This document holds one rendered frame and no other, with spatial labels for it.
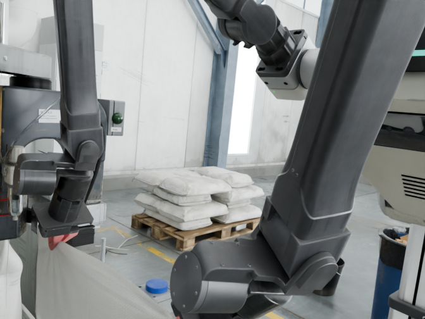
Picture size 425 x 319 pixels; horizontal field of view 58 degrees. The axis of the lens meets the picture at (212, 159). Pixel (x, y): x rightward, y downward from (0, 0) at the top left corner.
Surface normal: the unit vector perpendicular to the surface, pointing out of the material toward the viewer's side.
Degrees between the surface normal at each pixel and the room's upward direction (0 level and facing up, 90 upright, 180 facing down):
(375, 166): 130
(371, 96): 117
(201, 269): 78
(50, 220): 29
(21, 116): 90
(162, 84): 90
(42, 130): 90
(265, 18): 101
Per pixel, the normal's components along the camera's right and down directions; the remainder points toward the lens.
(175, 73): 0.70, 0.16
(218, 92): -0.70, 0.03
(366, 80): 0.29, 0.58
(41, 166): 0.54, 0.36
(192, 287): -0.80, -0.22
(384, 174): -0.63, 0.65
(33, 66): 0.99, 0.11
